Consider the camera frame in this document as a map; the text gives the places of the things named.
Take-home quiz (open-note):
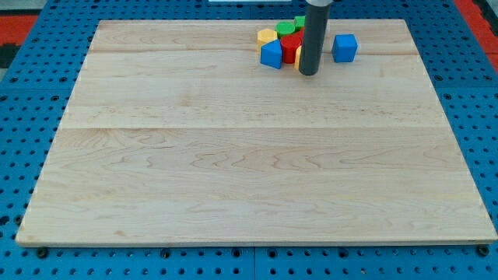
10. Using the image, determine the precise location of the yellow block behind rod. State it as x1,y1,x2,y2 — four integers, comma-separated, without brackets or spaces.
294,46,301,70

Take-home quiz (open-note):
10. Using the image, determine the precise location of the red block behind cylinder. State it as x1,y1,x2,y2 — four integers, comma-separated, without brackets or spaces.
293,28,304,41

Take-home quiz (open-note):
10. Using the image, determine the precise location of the green cylinder block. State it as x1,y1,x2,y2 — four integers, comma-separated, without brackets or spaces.
275,21,296,39

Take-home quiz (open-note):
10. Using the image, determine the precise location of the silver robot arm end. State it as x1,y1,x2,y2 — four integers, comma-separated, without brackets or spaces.
306,0,334,7

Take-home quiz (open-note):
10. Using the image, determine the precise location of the blue cube block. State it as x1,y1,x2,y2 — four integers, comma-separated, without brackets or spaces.
331,34,358,63

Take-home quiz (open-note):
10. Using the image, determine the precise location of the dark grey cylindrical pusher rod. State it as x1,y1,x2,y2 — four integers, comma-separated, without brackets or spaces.
299,4,331,75

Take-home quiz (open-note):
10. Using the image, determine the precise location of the yellow hexagon block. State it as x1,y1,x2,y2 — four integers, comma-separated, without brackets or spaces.
257,29,278,53

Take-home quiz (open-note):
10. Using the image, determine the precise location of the light wooden board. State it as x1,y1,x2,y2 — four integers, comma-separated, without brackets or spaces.
16,19,497,247

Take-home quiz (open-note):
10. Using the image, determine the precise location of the blue triangular prism block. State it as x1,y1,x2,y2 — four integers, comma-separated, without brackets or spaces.
260,40,282,69

